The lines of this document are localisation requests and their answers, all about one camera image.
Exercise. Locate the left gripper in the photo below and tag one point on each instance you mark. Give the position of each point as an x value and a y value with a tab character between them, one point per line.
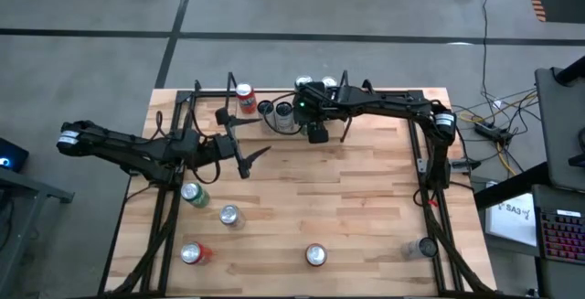
224	146

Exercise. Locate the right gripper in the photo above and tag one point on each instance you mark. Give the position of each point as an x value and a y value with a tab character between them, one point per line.
317	104

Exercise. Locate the white Celsius tropical slim can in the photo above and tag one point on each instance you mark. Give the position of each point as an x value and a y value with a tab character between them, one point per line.
266	116

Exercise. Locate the white Celsius Arctic slim can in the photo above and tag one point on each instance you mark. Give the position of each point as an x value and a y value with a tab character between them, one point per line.
284	116

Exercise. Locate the orange Fanta can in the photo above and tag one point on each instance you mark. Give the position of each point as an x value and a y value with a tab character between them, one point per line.
315	254
247	100

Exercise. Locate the red soda can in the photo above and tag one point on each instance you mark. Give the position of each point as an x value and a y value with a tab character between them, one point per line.
195	253

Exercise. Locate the slim silver Celsius can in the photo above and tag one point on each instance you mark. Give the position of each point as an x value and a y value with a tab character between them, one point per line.
419	248

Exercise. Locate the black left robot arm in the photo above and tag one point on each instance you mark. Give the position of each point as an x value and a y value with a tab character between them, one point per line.
137	148

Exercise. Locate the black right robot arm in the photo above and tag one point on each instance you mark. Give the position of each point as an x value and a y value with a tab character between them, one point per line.
388	102

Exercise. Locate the silver-topped soda can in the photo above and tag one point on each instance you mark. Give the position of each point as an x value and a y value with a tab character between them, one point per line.
195	195

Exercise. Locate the black metal shelf stand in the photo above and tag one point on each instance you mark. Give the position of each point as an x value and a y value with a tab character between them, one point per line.
347	130
231	82

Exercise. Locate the silver mounting plate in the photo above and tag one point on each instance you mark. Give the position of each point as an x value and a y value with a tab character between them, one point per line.
421	165

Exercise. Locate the black power strip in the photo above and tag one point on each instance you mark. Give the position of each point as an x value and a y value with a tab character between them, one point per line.
491	131

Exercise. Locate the black side desk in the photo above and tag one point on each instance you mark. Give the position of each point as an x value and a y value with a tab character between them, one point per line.
503	189

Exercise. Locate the white paper label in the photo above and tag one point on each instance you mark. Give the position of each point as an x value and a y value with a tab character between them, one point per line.
512	219

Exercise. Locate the grey metal cart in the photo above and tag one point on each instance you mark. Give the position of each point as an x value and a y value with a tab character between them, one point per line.
27	184

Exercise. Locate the black device with blue light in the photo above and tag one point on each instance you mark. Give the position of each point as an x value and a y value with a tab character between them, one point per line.
11	155

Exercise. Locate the black stand pole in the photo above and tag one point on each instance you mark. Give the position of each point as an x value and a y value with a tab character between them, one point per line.
571	72

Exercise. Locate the backlit black keyboard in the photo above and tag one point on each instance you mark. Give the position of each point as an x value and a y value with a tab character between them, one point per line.
564	237

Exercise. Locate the black table frame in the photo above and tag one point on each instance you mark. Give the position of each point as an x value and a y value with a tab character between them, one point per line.
210	93

